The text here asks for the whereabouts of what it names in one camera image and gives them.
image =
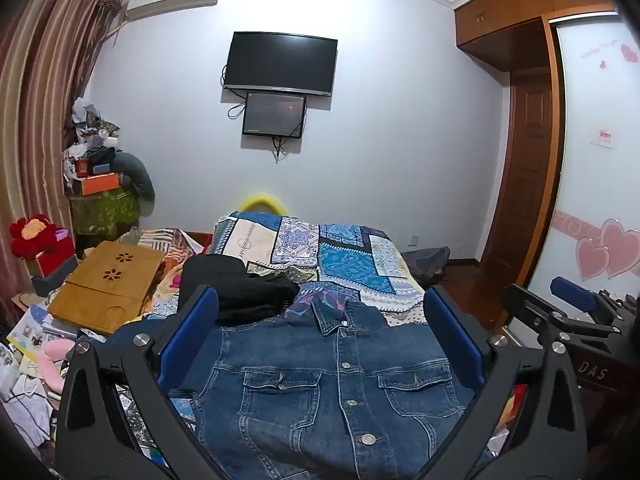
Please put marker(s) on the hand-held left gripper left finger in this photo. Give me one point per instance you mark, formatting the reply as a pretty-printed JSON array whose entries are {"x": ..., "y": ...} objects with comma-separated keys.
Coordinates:
[{"x": 192, "y": 330}]

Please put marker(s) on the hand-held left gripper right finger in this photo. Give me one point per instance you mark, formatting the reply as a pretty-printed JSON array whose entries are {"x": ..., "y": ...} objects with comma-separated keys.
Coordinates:
[{"x": 452, "y": 340}]

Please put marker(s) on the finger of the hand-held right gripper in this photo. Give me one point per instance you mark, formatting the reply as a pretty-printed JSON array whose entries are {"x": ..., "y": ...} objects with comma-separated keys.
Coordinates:
[
  {"x": 575, "y": 296},
  {"x": 530, "y": 310}
]

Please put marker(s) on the blue denim jacket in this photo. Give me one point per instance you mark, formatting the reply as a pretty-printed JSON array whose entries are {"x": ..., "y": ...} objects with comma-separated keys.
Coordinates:
[{"x": 300, "y": 410}]

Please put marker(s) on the black folded garment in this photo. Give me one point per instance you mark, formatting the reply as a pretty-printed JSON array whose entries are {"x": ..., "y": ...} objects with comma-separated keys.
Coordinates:
[{"x": 235, "y": 285}]

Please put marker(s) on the dark bag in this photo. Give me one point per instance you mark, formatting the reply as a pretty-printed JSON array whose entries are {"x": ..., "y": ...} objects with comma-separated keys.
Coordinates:
[{"x": 425, "y": 262}]

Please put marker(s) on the colourful floral blanket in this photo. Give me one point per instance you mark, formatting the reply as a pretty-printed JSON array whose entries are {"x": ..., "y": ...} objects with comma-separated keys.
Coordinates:
[{"x": 160, "y": 242}]

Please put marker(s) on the wooden lap desk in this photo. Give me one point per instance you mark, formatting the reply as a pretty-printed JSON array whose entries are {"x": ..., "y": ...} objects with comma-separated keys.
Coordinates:
[{"x": 107, "y": 285}]

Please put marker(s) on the white heart-print sliding door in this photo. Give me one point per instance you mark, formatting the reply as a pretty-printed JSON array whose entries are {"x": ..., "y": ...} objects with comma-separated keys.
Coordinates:
[{"x": 590, "y": 185}]

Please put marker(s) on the blue patchwork bedspread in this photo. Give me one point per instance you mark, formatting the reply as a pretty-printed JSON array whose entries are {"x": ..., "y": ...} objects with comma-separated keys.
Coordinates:
[{"x": 345, "y": 255}]

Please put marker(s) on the pink plush toy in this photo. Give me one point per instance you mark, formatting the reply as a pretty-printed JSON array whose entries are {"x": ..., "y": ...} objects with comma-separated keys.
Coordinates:
[{"x": 55, "y": 360}]

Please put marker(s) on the yellow curved tube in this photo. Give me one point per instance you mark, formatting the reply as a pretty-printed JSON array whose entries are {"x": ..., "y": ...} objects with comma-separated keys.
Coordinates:
[{"x": 262, "y": 202}]

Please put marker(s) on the green patterned cloth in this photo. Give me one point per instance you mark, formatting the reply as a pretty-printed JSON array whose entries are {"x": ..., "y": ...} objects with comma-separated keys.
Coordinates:
[{"x": 102, "y": 215}]

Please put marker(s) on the grey box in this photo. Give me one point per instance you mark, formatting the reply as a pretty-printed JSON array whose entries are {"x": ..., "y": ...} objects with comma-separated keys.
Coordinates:
[{"x": 55, "y": 280}]

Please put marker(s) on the red box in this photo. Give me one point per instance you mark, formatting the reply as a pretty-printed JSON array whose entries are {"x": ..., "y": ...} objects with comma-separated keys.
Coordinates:
[{"x": 57, "y": 255}]

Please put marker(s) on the pile of books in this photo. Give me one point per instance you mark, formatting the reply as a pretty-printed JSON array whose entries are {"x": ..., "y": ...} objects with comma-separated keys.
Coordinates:
[{"x": 35, "y": 330}]

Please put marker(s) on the grey plush cushion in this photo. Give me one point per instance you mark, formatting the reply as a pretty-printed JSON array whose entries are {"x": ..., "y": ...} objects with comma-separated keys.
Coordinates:
[{"x": 137, "y": 180}]

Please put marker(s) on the white paper notice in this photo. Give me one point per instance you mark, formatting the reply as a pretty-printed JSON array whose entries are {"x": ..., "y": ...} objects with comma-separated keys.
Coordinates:
[{"x": 605, "y": 136}]

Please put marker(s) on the orange box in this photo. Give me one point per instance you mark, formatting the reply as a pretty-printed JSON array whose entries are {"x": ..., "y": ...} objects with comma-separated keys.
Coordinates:
[{"x": 100, "y": 183}]

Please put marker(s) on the red flower plush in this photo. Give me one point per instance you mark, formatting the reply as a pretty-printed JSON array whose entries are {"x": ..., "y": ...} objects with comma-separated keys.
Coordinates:
[{"x": 30, "y": 235}]

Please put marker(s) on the pile of clutter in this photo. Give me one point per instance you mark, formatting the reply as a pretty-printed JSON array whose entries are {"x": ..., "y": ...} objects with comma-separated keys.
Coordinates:
[{"x": 90, "y": 135}]

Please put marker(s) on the striped brown curtain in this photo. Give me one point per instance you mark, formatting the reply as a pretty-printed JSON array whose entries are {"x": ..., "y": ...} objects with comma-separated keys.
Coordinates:
[{"x": 40, "y": 100}]

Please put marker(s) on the wooden overhead cabinet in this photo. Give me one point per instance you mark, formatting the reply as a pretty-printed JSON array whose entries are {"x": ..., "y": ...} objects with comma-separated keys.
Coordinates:
[{"x": 505, "y": 15}]

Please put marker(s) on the small wall-mounted monitor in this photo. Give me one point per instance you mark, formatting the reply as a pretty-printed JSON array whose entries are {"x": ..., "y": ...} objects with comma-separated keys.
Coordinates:
[{"x": 274, "y": 114}]

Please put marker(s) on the wall-mounted black television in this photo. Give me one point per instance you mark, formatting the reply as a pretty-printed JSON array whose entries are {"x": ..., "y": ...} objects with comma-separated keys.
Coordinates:
[{"x": 280, "y": 62}]

